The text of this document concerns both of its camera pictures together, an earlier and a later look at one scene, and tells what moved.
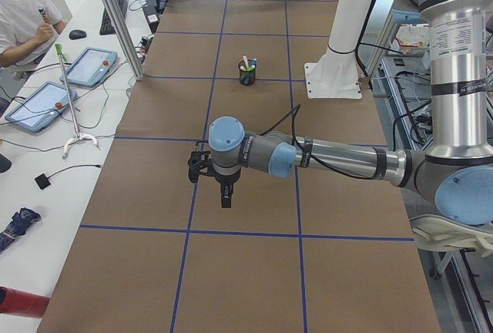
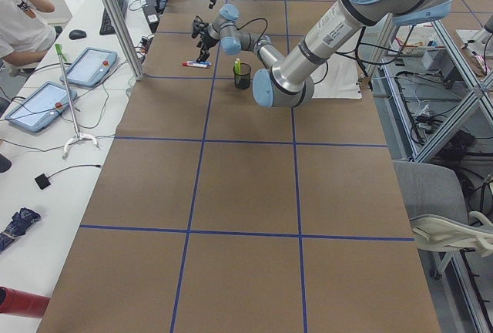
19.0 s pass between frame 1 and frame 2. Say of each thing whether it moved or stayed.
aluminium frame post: stayed
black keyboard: stayed
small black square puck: stayed
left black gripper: moved
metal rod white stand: stayed
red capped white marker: moved
